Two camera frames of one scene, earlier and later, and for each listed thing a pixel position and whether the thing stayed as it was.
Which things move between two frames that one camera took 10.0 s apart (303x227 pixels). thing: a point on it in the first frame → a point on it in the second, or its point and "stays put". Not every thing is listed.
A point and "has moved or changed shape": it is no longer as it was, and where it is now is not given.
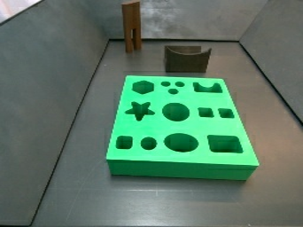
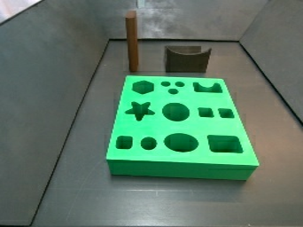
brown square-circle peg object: (131, 25) has moved or changed shape
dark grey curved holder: (186, 58) stays put
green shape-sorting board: (176, 129) stays put
